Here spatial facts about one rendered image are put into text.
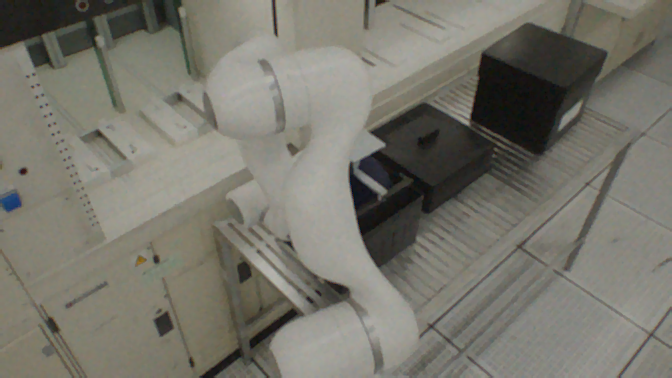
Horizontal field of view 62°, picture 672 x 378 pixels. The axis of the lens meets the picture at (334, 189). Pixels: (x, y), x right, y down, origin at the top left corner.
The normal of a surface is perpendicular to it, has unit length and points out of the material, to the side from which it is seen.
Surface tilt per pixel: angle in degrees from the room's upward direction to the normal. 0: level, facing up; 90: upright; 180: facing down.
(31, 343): 90
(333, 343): 25
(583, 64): 0
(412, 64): 0
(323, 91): 65
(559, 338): 0
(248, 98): 54
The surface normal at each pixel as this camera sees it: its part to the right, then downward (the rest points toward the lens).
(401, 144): 0.00, -0.72
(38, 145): 0.68, 0.51
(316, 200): 0.03, 0.18
